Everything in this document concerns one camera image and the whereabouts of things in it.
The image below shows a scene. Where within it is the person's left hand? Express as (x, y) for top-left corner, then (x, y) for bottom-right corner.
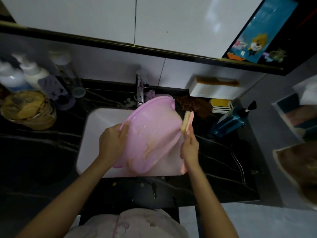
(99, 120), (131, 168)

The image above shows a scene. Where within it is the person's right hand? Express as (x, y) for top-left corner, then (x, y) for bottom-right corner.
(180, 128), (200, 169)

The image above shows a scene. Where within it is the pink scrubbing brush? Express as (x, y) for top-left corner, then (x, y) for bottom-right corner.
(180, 111), (194, 174)

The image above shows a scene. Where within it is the pink plastic basin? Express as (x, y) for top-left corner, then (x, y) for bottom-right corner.
(113, 95), (184, 175)

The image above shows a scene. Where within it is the person's right forearm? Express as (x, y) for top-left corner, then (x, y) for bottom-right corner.
(186, 162), (239, 238)

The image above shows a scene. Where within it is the person's left forearm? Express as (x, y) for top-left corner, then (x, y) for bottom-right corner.
(15, 156), (114, 238)

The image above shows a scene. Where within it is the white sink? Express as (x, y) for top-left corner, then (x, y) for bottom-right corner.
(76, 108), (186, 178)

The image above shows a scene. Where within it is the brown cloth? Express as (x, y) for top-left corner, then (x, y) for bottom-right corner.
(175, 96), (213, 119)

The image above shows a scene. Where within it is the chrome faucet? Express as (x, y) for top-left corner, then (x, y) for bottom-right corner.
(135, 70), (150, 107)

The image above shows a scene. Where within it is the blue pump bottle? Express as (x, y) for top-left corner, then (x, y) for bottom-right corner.
(211, 100), (257, 137)

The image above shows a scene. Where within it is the yellow soap in white dish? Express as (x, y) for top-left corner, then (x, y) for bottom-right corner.
(210, 98), (234, 114)

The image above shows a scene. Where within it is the clear bottle with white cap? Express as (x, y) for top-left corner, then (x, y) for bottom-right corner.
(49, 49), (87, 98)

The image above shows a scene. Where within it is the person's pink shirt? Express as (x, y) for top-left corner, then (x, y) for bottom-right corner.
(65, 208), (190, 238)

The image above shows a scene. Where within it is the round jar with tan lid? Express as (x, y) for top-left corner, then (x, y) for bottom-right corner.
(0, 90), (57, 131)

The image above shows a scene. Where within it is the white mirror cabinet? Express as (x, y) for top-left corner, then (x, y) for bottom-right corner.
(0, 0), (317, 76)

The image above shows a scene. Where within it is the white pump bottle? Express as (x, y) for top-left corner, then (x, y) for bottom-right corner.
(12, 53), (51, 91)

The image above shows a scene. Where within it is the brown bath mat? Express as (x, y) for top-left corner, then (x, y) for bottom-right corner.
(272, 141), (317, 208)

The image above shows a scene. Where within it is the white bottle with blue label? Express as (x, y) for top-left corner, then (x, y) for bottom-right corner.
(0, 60), (33, 93)

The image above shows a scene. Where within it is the small green toy figure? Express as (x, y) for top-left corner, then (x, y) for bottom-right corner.
(267, 48), (287, 63)

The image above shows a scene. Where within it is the blue cartoon box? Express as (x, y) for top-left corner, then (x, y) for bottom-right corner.
(227, 0), (299, 64)

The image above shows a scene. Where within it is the grey hose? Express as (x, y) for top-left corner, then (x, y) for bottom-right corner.
(230, 143), (247, 184)

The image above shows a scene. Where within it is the white wall shelf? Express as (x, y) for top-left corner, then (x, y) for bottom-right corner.
(189, 76), (248, 100)

